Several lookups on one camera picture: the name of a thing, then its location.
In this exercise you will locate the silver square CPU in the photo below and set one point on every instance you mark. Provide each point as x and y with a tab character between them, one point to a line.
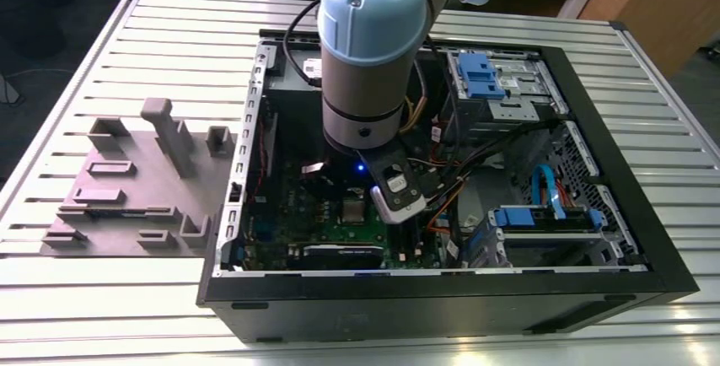
353	210

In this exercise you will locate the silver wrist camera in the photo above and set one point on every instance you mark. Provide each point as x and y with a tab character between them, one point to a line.
312	168

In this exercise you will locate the black PC case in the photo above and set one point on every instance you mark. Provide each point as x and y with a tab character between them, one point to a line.
449	298

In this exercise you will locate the grey power supply unit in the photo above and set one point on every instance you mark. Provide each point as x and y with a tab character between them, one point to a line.
292	121

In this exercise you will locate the grey metal disk bay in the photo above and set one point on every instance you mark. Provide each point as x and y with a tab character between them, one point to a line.
553	237

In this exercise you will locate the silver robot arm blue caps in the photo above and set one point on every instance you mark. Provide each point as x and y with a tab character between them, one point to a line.
365	87

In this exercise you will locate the wooden cabinet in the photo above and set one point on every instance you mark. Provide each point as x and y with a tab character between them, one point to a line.
664	12

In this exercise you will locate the grey parts rack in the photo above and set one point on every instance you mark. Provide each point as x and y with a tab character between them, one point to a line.
157	201

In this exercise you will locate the grey metal drive cage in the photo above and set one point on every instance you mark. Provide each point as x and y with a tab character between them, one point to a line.
512	111

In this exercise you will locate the black graphics card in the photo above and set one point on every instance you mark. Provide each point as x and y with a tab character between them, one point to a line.
337	258

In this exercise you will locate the green motherboard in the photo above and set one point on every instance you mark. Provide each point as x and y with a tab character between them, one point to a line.
304	222

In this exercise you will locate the CPU socket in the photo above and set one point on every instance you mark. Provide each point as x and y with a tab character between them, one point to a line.
338	214

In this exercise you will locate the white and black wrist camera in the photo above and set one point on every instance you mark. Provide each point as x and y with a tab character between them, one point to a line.
401	206

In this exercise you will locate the blue plastic drive latch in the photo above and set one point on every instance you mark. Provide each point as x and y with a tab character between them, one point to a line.
477	75

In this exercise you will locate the hard disk in blue carrier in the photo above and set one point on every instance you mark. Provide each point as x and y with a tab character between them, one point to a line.
514	217

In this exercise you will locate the blue VGA port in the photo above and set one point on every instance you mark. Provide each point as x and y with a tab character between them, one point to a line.
264	231

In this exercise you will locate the black RAM slot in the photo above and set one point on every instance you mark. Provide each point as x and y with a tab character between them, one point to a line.
409	241
398	241

